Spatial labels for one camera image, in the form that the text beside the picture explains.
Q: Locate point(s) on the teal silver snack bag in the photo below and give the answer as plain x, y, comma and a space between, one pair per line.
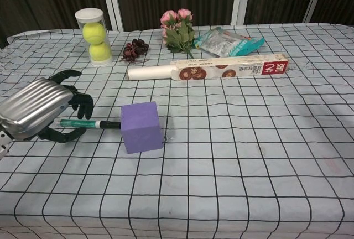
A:
224, 42

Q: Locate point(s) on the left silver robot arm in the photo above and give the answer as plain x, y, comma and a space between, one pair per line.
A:
4, 142

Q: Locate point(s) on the dark red grape bunch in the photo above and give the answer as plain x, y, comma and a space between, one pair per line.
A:
135, 48

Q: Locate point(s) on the yellow tennis ball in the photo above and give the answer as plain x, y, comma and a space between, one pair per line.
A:
94, 33
100, 52

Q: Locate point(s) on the white baking paper roll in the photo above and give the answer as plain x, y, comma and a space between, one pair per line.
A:
149, 73

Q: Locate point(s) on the purple foam cube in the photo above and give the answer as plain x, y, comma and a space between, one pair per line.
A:
141, 128

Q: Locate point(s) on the green white marker pen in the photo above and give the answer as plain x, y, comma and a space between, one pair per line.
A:
80, 124

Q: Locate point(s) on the clear plastic ball tube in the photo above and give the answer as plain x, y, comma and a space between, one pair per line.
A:
89, 15

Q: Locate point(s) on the baking paper box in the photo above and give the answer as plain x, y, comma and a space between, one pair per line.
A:
235, 67

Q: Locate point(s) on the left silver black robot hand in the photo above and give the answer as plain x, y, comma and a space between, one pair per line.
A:
36, 106

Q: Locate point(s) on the pink artificial flower bouquet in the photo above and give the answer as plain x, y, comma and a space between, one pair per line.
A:
178, 31

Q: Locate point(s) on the black grid tablecloth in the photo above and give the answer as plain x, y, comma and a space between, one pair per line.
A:
221, 153

